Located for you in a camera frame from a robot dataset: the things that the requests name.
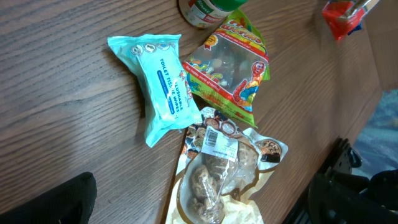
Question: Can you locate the green candy bag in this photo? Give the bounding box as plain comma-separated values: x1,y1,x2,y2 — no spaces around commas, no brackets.
182,9,270,126

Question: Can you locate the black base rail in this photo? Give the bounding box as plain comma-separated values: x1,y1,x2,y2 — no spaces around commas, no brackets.
282,138,362,224

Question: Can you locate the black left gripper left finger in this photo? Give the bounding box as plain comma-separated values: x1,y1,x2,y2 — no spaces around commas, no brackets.
1,172,97,224

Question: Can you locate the blue packet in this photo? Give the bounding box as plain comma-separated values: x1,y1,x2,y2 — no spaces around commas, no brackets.
348,22,363,35

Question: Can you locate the orange pasta packet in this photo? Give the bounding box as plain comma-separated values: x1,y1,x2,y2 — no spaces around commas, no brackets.
322,0,379,40

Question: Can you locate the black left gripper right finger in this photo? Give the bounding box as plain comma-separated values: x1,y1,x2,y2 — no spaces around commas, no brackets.
308,170,397,224

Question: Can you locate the teal wipes packet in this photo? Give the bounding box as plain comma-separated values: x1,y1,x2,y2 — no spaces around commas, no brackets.
108,34,202,147

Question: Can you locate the green capped bottle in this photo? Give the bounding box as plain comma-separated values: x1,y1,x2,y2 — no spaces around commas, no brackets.
178,0,248,29

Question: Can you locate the white brown cookie bag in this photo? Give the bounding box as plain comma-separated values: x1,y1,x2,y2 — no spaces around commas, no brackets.
165,107,289,223

